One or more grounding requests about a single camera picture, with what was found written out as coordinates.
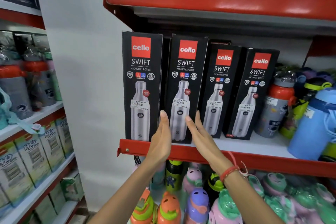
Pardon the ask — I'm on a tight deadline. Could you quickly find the light green bottle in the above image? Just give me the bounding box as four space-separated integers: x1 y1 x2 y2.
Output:
45 48 63 101

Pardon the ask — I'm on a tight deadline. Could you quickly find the black steel bottle box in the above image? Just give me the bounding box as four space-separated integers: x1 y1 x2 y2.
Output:
198 44 243 139
223 47 281 141
164 33 209 145
209 39 232 46
122 31 164 142

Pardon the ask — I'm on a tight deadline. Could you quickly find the pink pig kids bottle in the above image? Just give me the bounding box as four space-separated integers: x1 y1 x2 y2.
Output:
182 167 204 194

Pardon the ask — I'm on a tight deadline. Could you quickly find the person's left hand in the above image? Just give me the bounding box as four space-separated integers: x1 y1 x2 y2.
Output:
145 110 172 166

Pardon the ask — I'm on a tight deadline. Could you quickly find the blue plastic bottle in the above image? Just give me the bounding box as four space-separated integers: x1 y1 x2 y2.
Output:
287 87 336 161

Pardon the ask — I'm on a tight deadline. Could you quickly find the teal strap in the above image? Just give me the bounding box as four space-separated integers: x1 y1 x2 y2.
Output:
0 87 46 135

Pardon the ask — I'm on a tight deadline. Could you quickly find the person's right forearm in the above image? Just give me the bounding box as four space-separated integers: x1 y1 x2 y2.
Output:
222 166 286 224

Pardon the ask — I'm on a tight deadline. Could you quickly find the pile of green pink bottles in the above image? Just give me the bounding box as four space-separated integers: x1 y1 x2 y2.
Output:
247 170 336 224

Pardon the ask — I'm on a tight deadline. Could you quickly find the red shelf bracket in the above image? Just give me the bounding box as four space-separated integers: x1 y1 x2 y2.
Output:
302 35 336 68

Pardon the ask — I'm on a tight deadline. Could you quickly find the grey bottle with orange lid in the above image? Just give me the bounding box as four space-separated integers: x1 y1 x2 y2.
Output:
255 71 296 138
0 48 33 120
23 47 57 107

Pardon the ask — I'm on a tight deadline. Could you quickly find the dark purple bottle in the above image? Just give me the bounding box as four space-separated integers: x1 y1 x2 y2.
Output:
295 67 319 82
316 71 336 85

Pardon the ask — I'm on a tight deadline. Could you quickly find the red white shelving unit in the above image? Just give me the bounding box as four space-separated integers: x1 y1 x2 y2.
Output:
0 0 88 224

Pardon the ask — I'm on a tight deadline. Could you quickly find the person's right hand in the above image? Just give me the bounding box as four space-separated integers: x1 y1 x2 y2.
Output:
185 110 236 177

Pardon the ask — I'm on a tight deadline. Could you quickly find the green bottle orange lid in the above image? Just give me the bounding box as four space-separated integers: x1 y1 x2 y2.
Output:
156 191 181 224
130 188 155 224

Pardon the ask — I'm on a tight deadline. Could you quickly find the row of pale green boxes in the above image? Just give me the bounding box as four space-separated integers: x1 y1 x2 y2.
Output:
26 173 85 224

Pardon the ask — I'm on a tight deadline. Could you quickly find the purple kids bottle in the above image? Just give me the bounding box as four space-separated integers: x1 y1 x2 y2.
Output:
184 188 210 224

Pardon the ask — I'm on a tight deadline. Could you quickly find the teal bottle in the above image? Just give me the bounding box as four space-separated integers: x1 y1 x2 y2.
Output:
151 162 166 190

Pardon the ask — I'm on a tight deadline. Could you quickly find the person's left forearm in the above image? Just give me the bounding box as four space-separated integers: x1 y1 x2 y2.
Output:
87 159 166 224

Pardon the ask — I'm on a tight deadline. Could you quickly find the red thread bracelet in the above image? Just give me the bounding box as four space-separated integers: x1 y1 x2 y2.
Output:
219 151 249 183

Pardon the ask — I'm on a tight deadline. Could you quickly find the pink bottle green lid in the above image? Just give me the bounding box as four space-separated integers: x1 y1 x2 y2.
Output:
209 188 243 224

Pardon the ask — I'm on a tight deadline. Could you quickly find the row of white green boxes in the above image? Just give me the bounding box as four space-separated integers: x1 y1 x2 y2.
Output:
0 116 74 208

